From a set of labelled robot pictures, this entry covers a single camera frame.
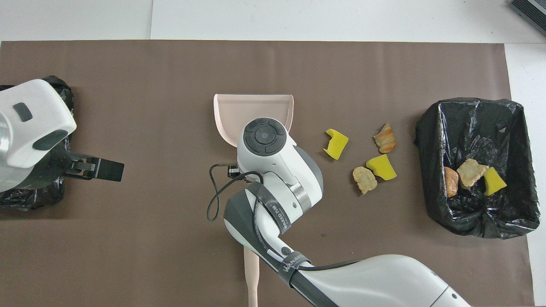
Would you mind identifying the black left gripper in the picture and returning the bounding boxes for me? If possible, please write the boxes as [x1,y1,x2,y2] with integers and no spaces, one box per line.
[17,134,125,189]

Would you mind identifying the pink plastic dustpan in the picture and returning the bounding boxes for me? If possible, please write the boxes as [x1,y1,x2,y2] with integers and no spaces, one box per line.
[213,94,294,148]

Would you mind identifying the beige handled black bristle brush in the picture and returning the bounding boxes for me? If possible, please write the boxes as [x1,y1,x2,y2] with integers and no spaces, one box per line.
[243,245,260,307]

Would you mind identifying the yellow notched sponge piece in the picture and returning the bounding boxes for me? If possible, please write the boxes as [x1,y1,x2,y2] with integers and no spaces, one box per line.
[323,129,349,160]

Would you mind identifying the pale biscuit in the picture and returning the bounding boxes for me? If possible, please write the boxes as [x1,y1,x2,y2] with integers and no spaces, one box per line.
[352,166,378,195]

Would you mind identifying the yellow trapezoid sponge piece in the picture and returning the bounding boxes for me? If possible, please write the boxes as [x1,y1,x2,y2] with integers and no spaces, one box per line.
[366,154,397,181]

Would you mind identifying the sliced toasted bread piece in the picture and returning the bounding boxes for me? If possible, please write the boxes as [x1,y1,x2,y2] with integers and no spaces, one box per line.
[373,123,397,154]

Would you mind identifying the golden brown bread roll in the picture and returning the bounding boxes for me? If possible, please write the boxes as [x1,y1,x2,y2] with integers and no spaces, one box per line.
[444,166,459,197]

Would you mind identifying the pale crusty bread chunk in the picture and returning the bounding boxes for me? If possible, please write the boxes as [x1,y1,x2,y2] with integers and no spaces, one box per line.
[456,158,489,189]

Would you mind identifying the small yellow sponge piece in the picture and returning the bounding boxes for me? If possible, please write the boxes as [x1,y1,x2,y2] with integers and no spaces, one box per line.
[483,167,508,196]

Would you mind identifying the black bag lined bin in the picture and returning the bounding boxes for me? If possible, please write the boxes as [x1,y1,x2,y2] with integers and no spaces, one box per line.
[415,98,540,239]
[0,76,75,210]

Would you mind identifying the brown table mat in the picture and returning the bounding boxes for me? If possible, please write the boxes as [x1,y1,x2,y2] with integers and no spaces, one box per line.
[0,41,534,307]

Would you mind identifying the grey ribbed device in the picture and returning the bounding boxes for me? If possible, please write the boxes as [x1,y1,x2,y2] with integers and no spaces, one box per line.
[511,0,546,37]

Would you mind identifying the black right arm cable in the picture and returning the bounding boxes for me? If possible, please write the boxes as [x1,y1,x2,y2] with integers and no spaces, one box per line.
[207,163,363,272]

